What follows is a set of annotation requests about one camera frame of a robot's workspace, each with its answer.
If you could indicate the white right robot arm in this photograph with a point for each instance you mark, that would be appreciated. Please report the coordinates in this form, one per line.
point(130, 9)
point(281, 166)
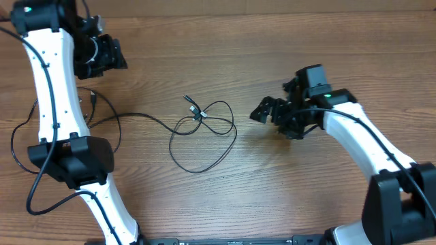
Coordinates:
point(399, 206)

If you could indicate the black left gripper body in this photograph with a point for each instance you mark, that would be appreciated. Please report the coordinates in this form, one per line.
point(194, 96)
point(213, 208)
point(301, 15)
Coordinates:
point(107, 56)

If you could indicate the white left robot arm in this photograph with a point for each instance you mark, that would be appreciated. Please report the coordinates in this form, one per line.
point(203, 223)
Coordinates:
point(64, 47)

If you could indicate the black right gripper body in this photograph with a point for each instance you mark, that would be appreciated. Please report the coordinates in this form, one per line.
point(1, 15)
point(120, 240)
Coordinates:
point(296, 125)

